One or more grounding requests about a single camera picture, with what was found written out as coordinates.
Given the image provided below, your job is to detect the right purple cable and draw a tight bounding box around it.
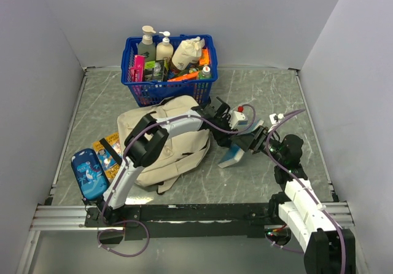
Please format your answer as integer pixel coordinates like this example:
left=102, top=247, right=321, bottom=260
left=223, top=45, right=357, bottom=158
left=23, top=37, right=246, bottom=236
left=265, top=108, right=348, bottom=274

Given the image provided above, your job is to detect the orange snack packet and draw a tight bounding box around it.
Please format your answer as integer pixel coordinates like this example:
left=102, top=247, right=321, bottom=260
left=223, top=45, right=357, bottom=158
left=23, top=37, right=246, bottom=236
left=199, top=48, right=210, bottom=66

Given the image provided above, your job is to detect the green pump bottle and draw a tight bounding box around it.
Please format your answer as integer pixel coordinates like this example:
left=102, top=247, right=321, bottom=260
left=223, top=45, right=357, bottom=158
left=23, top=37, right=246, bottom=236
left=138, top=25, right=156, bottom=62

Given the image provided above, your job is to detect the pink box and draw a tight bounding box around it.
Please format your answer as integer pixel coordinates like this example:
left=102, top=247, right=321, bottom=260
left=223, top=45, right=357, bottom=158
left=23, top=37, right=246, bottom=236
left=129, top=55, right=145, bottom=82

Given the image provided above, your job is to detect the yellow treehouse children's book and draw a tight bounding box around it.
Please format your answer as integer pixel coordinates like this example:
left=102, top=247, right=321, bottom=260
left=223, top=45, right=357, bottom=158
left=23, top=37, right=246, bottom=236
left=92, top=132, right=122, bottom=182

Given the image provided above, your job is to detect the blue paperback book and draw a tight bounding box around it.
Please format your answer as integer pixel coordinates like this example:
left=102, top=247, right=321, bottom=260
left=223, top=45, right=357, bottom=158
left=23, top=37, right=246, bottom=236
left=243, top=119, right=264, bottom=134

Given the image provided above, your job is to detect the cream pump lotion bottle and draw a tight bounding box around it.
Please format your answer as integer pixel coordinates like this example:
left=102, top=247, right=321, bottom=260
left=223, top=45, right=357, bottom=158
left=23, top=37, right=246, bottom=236
left=156, top=31, right=174, bottom=63

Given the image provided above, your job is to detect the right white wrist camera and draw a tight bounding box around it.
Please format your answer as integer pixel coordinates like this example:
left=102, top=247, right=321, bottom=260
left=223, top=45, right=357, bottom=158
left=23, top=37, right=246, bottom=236
left=269, top=113, right=285, bottom=127

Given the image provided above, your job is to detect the purple cable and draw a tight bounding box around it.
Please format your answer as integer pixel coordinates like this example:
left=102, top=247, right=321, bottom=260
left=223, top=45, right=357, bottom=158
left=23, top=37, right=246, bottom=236
left=101, top=103, right=257, bottom=216
left=265, top=108, right=348, bottom=274

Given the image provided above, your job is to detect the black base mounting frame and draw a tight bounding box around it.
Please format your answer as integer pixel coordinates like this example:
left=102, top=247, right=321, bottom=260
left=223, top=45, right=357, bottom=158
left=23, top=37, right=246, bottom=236
left=85, top=203, right=284, bottom=240

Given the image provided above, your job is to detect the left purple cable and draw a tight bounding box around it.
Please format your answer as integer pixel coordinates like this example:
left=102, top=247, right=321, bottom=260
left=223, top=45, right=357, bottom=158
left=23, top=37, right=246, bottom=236
left=101, top=103, right=257, bottom=216

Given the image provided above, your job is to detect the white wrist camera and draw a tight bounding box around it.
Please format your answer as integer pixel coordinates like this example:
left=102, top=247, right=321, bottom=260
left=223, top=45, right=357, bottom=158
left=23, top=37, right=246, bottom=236
left=229, top=106, right=248, bottom=130
left=269, top=113, right=285, bottom=127

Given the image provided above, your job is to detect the white flower cover book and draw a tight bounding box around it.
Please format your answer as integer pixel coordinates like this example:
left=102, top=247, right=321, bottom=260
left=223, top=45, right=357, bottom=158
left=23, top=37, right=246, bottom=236
left=218, top=144, right=245, bottom=168

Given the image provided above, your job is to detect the beige drawstring cloth pouch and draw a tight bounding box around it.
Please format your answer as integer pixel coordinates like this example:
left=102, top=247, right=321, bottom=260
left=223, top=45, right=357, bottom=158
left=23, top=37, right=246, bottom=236
left=170, top=36, right=205, bottom=72

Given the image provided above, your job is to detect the green black box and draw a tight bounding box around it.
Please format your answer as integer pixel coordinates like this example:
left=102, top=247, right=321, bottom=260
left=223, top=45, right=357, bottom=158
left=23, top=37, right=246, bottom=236
left=143, top=60, right=169, bottom=82

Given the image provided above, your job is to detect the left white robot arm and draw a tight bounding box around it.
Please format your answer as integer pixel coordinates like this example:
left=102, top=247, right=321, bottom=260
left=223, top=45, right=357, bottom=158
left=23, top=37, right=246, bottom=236
left=97, top=102, right=247, bottom=226

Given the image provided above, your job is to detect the blue dinosaur pencil case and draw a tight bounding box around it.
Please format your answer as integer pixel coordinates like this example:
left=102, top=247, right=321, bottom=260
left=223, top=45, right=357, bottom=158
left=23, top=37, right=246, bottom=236
left=71, top=148, right=109, bottom=201

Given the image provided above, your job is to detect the small green red-capped bottle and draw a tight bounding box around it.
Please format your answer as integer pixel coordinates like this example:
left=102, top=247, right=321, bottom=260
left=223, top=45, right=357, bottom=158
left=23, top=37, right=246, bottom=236
left=198, top=66, right=211, bottom=80

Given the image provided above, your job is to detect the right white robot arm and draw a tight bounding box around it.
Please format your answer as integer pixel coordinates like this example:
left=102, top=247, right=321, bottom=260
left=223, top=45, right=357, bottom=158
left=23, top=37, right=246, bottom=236
left=231, top=126, right=356, bottom=273

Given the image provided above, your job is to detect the blue plastic shopping basket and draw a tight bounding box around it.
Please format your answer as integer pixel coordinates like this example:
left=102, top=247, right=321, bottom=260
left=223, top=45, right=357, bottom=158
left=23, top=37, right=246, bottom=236
left=121, top=34, right=219, bottom=107

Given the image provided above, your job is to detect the beige canvas backpack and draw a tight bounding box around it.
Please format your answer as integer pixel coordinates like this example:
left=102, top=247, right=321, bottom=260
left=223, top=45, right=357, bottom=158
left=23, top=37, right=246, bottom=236
left=117, top=95, right=210, bottom=194

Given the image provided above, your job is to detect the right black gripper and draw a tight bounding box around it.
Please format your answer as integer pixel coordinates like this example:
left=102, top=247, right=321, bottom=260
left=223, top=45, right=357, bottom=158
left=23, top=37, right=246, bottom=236
left=229, top=125, right=284, bottom=164

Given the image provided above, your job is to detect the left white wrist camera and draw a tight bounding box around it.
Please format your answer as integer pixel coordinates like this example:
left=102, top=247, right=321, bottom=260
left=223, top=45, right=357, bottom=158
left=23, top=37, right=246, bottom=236
left=229, top=106, right=248, bottom=130

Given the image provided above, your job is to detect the orange long packet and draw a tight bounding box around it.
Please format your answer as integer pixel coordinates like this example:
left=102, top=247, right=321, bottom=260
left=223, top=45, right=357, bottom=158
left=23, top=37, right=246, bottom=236
left=168, top=71, right=199, bottom=82

